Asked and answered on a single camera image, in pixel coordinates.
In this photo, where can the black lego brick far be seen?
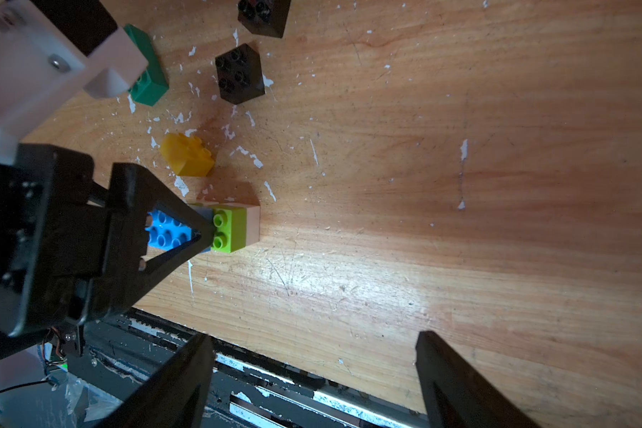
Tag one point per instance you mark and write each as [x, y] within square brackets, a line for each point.
[264, 17]

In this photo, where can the black lego brick near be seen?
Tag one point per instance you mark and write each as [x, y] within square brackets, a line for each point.
[239, 75]

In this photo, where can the dark green lego brick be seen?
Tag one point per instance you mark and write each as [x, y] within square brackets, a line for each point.
[152, 84]

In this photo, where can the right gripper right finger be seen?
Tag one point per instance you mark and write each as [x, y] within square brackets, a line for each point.
[456, 394]

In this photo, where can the lime lego brick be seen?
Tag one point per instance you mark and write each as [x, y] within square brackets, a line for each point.
[231, 228]

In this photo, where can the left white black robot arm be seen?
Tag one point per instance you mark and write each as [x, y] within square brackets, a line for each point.
[50, 51]

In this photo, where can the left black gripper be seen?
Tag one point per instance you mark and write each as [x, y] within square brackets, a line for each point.
[51, 237]

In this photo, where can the blue lego brick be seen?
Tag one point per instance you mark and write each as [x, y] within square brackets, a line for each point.
[166, 233]

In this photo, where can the white lego brick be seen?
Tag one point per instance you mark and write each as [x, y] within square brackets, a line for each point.
[253, 222]

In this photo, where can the black lego brick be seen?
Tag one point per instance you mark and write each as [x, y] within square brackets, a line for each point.
[239, 75]
[264, 17]

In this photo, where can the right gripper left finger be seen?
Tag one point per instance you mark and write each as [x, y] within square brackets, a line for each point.
[175, 396]

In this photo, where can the yellow lego brick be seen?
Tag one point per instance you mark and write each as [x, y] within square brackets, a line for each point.
[186, 156]

